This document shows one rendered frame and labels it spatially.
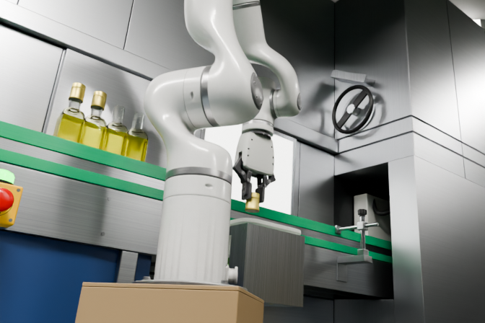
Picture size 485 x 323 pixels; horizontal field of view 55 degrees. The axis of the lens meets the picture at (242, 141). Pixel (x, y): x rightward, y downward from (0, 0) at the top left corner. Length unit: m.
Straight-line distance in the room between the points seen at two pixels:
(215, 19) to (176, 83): 0.15
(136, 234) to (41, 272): 0.20
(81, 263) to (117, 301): 0.34
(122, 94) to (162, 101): 0.58
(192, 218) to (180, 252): 0.06
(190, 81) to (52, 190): 0.36
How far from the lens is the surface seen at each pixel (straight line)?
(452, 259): 1.86
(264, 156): 1.19
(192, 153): 0.80
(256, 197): 1.16
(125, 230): 1.05
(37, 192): 1.00
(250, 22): 1.20
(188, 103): 0.86
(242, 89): 0.84
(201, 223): 0.77
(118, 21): 1.58
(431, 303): 1.70
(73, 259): 1.03
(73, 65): 1.42
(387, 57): 2.02
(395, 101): 1.90
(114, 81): 1.45
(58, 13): 1.52
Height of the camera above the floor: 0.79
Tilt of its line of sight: 22 degrees up
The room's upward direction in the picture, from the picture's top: 5 degrees clockwise
